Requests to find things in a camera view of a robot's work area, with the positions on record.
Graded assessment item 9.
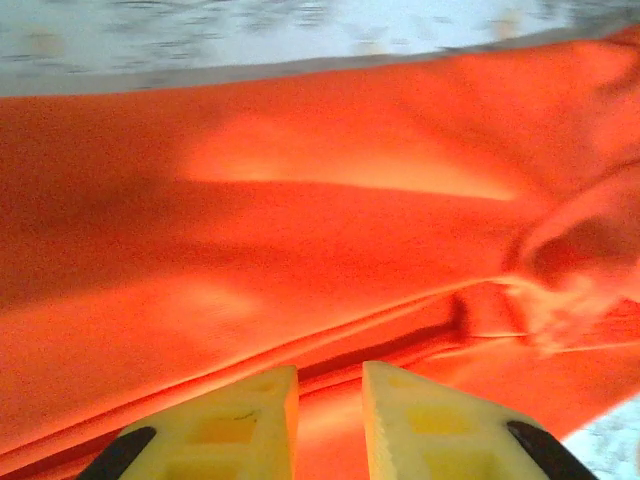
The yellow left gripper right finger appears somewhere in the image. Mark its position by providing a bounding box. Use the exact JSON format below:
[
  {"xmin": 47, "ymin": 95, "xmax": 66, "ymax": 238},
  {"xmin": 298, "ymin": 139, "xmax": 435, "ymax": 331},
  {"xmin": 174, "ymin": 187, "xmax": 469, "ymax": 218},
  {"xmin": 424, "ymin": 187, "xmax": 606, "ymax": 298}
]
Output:
[{"xmin": 362, "ymin": 360, "xmax": 596, "ymax": 480}]

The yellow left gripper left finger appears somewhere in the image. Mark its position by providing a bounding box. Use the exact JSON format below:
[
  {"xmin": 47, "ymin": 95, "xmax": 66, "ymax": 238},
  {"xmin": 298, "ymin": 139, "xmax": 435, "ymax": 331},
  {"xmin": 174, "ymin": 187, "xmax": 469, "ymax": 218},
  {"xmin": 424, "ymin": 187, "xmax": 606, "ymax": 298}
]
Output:
[{"xmin": 87, "ymin": 364, "xmax": 300, "ymax": 480}]

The orange t-shirt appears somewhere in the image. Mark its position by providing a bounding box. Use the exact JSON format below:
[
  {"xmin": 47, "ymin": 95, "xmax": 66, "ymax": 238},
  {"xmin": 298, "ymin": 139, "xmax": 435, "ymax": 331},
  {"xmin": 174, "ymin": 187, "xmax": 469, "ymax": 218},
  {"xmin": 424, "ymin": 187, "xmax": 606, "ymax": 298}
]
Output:
[{"xmin": 0, "ymin": 24, "xmax": 640, "ymax": 480}]

